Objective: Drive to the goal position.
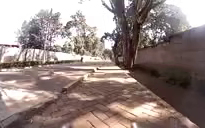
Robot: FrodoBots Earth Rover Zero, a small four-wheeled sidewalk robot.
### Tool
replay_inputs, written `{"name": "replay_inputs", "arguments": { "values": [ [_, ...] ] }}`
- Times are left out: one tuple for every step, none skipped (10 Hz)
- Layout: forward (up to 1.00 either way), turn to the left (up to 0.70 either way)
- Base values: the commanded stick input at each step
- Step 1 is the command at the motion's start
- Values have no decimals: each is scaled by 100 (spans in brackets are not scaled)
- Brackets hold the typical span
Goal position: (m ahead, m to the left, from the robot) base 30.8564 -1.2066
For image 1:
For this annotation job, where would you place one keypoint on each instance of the large dark tree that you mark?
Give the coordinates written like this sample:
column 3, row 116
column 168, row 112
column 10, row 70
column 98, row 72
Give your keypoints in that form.
column 127, row 40

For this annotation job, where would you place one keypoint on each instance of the red brick path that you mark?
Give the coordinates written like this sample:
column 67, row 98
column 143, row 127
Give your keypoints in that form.
column 105, row 100

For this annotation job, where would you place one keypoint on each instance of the stone kerb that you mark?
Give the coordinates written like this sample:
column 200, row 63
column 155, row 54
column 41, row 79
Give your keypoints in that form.
column 73, row 85

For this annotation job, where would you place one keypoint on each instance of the row of trees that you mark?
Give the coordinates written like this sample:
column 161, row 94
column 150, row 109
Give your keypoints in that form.
column 43, row 30

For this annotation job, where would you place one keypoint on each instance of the grey paved road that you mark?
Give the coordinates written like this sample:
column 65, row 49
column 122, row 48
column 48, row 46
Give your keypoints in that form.
column 26, row 85

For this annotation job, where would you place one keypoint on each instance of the bare dirt strip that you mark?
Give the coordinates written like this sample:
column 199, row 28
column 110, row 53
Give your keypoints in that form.
column 176, row 93

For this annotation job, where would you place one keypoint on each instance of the grass verge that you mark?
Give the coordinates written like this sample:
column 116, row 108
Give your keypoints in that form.
column 20, row 64

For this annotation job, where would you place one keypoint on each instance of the white wall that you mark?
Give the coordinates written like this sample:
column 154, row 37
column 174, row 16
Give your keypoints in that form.
column 63, row 56

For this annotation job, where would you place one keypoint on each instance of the grey concrete wall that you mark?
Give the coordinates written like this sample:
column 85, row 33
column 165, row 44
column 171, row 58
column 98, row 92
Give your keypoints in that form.
column 180, row 50

